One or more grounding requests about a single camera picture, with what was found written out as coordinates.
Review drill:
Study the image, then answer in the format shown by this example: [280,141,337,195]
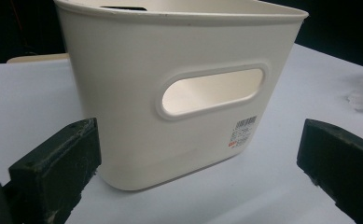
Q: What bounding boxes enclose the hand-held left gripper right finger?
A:
[296,118,363,224]

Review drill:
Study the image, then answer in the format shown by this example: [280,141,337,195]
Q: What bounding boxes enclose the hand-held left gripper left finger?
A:
[3,117,103,224]

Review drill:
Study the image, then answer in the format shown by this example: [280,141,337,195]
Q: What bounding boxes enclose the white plastic storage bin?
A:
[53,0,310,192]

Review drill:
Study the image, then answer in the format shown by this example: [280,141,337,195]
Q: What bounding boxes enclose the beige board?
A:
[7,52,70,64]

